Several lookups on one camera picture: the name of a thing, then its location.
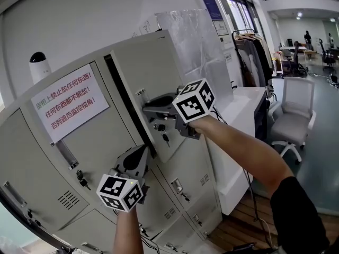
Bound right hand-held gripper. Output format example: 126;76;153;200
142;78;217;140

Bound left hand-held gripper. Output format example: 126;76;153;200
96;144;151;213

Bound grey metal locker door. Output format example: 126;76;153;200
110;30;188;164

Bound grey metal locker cabinet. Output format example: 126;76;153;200
0;30;223;254

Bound person's left forearm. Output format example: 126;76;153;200
112;207;145;254

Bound person's right forearm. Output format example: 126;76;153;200
189;114;295;199

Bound black-headed keys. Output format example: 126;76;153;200
153;123;171;148
76;169;92;192

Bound translucent plastic sheet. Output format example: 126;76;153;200
155;8;234;104

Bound white desk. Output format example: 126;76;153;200
219;86;269;142

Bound white paper notice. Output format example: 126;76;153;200
30;63;110;144

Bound black clothes rack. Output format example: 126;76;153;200
231;29;275;88

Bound grey hanging garment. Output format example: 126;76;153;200
237;40;262;87

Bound black hanging garment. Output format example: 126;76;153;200
258;40;273;83

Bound beige hanging garment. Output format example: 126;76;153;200
261;35;274;68

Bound white office chair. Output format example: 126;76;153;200
267;77;317;165

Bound person's black shirt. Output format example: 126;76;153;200
270;176;331;254

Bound black office chair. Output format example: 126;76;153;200
319;38;336;68

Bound white framed wall notice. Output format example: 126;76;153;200
212;20;229;37

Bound blue wall poster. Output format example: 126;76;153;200
197;0;223;21

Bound white security camera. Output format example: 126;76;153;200
29;51;51;84

